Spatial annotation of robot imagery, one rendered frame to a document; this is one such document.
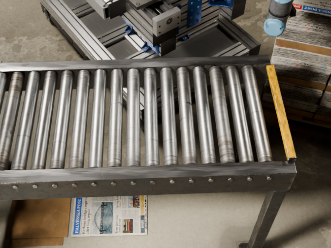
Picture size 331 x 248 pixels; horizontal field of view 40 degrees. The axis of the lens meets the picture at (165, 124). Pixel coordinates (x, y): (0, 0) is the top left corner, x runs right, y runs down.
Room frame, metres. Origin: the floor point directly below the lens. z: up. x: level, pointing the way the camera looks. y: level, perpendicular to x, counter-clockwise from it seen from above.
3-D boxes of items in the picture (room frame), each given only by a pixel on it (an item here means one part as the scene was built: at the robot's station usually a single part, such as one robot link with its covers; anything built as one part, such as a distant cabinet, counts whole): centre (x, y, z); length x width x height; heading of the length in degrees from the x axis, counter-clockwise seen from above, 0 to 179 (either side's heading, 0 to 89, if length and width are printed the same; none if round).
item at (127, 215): (1.02, 0.28, 0.00); 0.37 x 0.28 x 0.01; 92
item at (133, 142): (1.02, 0.12, 0.77); 0.47 x 0.05 x 0.05; 2
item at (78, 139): (1.02, 0.31, 0.77); 0.47 x 0.05 x 0.05; 2
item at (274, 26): (1.30, -0.41, 1.00); 0.11 x 0.08 x 0.09; 160
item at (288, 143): (1.03, -0.42, 0.81); 0.43 x 0.03 x 0.02; 2
